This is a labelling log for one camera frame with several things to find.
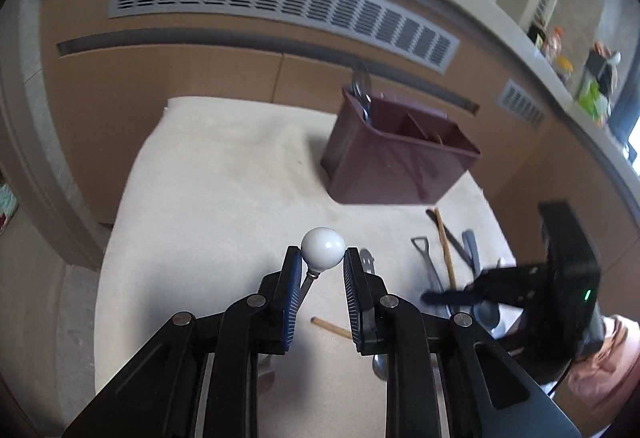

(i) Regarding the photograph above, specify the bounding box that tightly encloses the black box with white top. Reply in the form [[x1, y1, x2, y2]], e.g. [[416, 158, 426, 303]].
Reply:
[[582, 42, 622, 94]]

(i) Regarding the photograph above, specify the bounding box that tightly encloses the large metal spoon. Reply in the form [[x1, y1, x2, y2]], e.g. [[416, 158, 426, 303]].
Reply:
[[351, 60, 375, 126]]

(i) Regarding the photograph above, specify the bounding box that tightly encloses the large grey vent grille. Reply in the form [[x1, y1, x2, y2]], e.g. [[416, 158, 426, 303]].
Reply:
[[107, 0, 461, 73]]

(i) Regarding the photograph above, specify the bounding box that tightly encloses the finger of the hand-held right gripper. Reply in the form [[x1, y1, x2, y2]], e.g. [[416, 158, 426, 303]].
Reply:
[[421, 287, 507, 311], [466, 264, 550, 303]]

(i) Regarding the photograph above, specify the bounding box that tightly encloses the slotted-handle metal spoon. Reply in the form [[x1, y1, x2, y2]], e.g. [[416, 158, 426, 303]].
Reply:
[[359, 248, 390, 383]]

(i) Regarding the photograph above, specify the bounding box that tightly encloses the green packet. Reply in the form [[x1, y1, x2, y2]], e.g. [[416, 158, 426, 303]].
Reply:
[[575, 80, 610, 121]]

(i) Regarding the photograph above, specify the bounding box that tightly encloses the metal shovel-shaped spoon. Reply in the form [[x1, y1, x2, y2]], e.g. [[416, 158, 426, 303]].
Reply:
[[411, 236, 446, 293]]

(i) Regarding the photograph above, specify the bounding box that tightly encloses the orange-capped bottle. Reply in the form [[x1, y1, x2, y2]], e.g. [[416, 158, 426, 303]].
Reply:
[[541, 26, 575, 83]]

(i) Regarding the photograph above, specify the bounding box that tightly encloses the wooden chopstick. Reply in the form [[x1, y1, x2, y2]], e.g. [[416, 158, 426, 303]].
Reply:
[[433, 207, 458, 289], [310, 316, 353, 340]]

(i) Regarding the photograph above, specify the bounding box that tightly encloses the maroon plastic utensil holder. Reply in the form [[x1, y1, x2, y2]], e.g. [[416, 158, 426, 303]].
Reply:
[[320, 86, 482, 206]]

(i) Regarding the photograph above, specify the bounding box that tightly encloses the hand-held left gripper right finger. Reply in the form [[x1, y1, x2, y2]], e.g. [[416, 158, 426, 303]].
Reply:
[[343, 247, 581, 438]]

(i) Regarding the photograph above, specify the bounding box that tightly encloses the black cable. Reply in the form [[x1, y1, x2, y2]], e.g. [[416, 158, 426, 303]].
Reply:
[[545, 358, 576, 396]]

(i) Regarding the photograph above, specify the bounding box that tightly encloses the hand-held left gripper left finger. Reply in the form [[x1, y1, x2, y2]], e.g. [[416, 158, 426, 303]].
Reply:
[[65, 245, 304, 438]]

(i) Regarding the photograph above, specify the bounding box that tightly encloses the blue-grey spoon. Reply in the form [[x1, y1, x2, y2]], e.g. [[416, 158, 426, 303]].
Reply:
[[461, 230, 502, 327]]

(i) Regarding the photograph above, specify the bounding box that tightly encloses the small grey vent grille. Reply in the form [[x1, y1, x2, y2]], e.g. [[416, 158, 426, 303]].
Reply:
[[497, 78, 547, 129]]

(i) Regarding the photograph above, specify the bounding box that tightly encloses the person's pink clothing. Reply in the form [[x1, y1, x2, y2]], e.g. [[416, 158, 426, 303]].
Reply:
[[567, 315, 640, 425]]

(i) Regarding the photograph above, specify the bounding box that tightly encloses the white tablecloth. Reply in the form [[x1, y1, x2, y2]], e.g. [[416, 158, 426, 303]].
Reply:
[[94, 96, 523, 396]]

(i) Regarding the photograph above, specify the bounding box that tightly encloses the white ball-handled metal utensil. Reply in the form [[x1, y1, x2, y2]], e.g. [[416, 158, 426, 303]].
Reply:
[[297, 227, 347, 305]]

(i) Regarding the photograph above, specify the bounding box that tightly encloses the teal patterned cloth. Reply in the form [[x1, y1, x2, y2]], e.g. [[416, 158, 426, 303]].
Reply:
[[0, 184, 20, 235]]

